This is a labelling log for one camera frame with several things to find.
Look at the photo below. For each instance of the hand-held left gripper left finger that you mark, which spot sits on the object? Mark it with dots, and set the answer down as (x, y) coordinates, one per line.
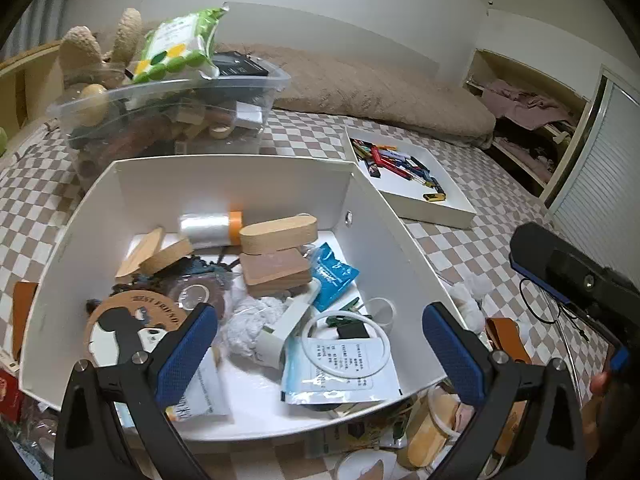
(187, 355)

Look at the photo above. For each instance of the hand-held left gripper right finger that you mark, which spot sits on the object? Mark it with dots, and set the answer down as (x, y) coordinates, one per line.
(452, 355)

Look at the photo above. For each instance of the white cardboard box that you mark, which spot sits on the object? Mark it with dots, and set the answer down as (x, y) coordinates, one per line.
(225, 185)

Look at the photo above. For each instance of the person's right hand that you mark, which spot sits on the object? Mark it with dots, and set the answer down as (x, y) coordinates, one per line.
(599, 382)

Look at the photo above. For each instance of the white cotton wad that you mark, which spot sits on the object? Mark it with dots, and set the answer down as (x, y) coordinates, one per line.
(467, 305)

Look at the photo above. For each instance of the round wooden cutout disc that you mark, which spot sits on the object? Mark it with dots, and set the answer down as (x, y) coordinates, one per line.
(160, 310)

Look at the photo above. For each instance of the white cotton cloth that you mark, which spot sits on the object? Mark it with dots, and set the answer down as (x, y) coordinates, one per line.
(245, 325)

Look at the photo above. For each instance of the brown tape roll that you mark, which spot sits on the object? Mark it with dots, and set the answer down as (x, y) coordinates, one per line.
(215, 290)

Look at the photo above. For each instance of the small bamboo board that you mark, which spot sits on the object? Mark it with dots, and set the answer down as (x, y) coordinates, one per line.
(425, 435)

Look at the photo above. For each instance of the white plastic holder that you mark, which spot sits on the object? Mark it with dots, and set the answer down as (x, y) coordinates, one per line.
(272, 347)

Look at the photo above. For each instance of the small oval wooden block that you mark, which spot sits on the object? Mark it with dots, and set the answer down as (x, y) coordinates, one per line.
(165, 257)

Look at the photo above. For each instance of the white slatted sliding door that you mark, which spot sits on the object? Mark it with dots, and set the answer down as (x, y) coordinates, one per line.
(600, 170)

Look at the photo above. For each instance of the black binder clip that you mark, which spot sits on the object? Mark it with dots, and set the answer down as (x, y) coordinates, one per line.
(352, 329)

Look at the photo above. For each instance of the white printed medicine sachet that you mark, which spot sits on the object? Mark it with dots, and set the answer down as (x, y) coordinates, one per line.
(340, 360)

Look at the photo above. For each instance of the thin wooden plate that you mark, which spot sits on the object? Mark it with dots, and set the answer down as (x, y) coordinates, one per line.
(142, 247)

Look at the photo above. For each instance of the open wardrobe shelf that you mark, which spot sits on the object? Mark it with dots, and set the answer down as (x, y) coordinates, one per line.
(505, 160)

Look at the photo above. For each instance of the flat rounded wooden block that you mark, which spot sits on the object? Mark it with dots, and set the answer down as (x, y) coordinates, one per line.
(275, 270)

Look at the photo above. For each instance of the yellow printed sachet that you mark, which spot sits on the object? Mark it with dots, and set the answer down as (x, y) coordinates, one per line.
(360, 435)

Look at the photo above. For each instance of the clear tape roll orange core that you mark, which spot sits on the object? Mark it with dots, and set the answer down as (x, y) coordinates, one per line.
(205, 227)

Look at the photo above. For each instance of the white shallow tray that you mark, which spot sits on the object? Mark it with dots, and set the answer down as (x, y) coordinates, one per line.
(440, 210)

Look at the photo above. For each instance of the blue sachet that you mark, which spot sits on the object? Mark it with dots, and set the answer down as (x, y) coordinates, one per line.
(332, 280)

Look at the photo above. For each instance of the long oval wooden block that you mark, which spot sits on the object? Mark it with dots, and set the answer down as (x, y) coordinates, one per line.
(280, 235)

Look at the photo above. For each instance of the pile of folded clothes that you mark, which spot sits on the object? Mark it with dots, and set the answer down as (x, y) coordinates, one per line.
(525, 105)

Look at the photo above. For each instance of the brown leather piece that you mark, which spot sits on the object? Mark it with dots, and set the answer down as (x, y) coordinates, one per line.
(25, 315)

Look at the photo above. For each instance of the red packet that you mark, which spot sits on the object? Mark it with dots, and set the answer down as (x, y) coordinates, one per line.
(10, 395)

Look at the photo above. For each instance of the pile of colourful lighters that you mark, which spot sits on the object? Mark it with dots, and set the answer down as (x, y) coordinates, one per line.
(395, 157)

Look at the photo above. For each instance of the clear plastic storage bin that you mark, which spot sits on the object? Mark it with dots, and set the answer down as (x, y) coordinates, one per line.
(150, 130)

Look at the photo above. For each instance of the beige quilted blanket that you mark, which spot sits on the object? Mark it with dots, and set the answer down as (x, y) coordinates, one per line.
(375, 90)

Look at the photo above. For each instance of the checkered bedsheet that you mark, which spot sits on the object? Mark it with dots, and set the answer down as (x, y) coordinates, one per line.
(310, 127)

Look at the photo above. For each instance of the beige round sponge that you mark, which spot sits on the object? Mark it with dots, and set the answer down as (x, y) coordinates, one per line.
(92, 105)

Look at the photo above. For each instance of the black flat box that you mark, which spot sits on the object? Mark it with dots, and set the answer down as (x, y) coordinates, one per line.
(240, 65)

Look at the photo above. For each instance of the green wet wipes pack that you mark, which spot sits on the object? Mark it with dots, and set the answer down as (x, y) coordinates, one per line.
(175, 45)

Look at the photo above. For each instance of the wooden bedside shelf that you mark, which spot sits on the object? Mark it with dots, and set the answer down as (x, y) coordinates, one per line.
(30, 85)

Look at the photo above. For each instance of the beige plush toy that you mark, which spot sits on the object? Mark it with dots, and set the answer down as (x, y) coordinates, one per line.
(80, 47)

